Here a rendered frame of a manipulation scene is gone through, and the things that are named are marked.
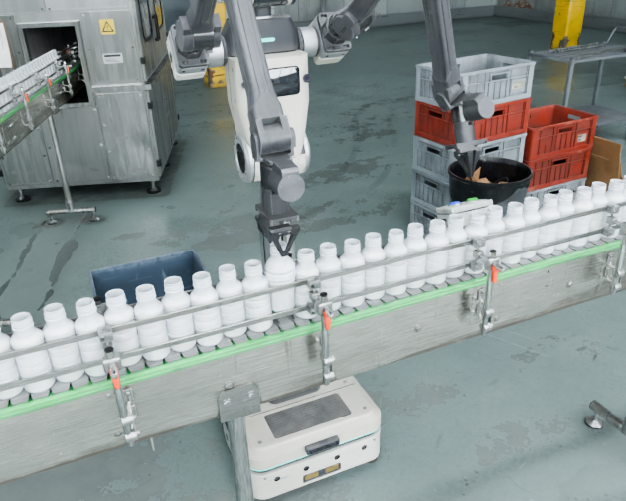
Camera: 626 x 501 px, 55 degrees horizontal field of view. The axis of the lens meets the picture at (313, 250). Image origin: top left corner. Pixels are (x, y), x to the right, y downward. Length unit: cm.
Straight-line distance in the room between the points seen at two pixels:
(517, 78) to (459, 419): 215
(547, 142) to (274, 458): 296
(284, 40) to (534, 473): 177
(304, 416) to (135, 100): 322
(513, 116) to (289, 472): 263
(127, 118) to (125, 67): 39
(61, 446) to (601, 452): 199
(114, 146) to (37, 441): 382
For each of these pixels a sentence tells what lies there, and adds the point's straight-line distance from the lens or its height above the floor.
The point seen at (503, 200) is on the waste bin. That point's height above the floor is 54.
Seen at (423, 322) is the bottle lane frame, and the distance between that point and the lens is 157.
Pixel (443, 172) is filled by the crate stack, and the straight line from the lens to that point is 385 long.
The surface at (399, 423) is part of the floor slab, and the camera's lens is 263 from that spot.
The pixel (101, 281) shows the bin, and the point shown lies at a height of 91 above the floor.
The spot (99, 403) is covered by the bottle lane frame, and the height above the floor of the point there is 95.
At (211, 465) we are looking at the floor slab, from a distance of 251.
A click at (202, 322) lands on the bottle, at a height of 107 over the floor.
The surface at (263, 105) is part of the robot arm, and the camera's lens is 123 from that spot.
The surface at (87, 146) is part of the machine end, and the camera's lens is 507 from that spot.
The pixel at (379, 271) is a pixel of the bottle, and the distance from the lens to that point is 145.
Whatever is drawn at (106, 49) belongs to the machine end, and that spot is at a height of 115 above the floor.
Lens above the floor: 179
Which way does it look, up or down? 27 degrees down
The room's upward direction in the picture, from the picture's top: 2 degrees counter-clockwise
